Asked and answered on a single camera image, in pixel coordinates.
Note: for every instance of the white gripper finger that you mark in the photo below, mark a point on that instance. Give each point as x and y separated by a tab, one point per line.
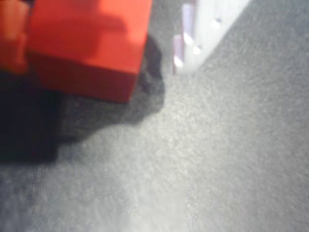
207	29

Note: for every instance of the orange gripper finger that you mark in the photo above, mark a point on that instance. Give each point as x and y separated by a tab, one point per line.
13	36

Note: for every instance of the red cube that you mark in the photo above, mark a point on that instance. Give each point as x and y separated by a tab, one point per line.
84	48

